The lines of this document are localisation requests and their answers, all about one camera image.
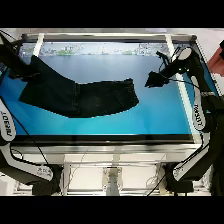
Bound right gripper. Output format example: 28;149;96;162
144;70;170;89

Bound black pants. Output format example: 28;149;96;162
18;54;140;119

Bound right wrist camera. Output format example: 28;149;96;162
155;50;172;68

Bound silver frame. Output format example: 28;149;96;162
0;31;224;196

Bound black cable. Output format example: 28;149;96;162
9;113;51;166
145;173;169;196

